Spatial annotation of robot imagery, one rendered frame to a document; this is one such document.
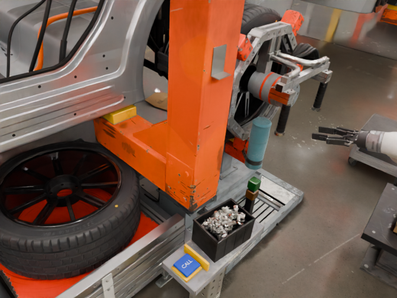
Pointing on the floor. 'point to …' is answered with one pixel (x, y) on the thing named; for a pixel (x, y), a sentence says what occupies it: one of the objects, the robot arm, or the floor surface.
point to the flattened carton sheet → (158, 100)
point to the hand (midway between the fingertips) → (321, 133)
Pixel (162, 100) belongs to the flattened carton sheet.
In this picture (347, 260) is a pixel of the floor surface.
